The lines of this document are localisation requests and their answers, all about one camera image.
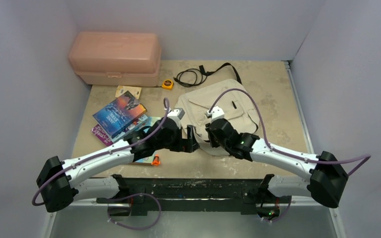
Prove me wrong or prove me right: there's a cartoon bear picture book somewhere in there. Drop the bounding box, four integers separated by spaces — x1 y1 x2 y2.
132 117 161 166

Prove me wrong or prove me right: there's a beige canvas backpack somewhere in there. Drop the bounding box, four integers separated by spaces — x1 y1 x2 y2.
175 62 260 156

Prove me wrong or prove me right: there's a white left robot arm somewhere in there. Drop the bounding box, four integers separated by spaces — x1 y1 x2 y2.
32 118 200 212

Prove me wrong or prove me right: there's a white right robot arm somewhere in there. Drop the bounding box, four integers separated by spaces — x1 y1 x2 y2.
205 119 349 208

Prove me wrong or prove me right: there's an orange pencil sharpener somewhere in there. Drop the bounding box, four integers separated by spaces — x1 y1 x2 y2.
151 155 161 166

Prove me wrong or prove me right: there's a yellow tape measure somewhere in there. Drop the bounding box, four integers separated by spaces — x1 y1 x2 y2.
161 79 174 90

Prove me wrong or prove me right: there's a blue Jane Eyre book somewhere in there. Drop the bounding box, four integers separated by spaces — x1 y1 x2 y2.
93 92 147 139

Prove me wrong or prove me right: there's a tan paper card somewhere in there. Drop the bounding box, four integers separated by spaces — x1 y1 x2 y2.
115 86 142 99

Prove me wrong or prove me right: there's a purple paperback book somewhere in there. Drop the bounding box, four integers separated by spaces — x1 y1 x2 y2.
91 124 113 146

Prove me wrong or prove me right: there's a pink plastic storage box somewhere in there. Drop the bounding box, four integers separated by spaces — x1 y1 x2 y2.
68 32 162 87

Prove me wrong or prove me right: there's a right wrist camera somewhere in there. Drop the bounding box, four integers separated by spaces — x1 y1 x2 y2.
205 106 225 122

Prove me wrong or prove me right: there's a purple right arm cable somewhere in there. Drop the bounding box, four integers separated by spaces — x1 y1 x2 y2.
207 88 372 224

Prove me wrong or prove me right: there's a black coiled cable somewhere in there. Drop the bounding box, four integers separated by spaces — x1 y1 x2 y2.
174 65 211 88

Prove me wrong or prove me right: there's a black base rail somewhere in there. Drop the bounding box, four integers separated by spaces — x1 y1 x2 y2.
97 175 291 219

